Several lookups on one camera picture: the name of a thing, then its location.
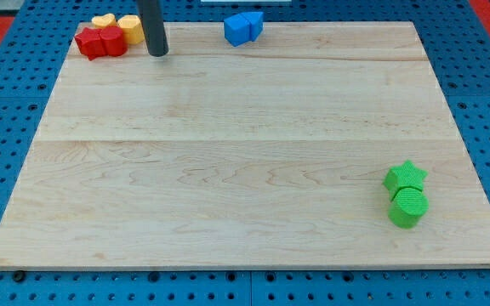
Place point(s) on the wooden board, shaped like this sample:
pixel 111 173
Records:
pixel 266 156

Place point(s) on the blue cube block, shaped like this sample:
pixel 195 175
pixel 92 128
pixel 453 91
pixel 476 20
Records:
pixel 236 30

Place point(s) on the blue triangle block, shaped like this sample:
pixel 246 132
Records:
pixel 256 21

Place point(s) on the green star block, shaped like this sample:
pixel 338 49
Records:
pixel 404 176

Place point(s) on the yellow hexagon block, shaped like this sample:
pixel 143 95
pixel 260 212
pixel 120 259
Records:
pixel 132 29

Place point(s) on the green cylinder block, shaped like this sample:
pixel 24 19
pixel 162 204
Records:
pixel 407 207

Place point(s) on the red cylinder block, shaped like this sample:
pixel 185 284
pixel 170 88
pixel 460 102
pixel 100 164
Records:
pixel 113 41

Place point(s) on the yellow heart block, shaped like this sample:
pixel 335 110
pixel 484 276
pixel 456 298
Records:
pixel 103 21

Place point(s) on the red star block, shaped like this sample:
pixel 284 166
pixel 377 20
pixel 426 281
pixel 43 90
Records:
pixel 90 44

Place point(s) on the blue perforated base panel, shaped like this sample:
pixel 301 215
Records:
pixel 458 47

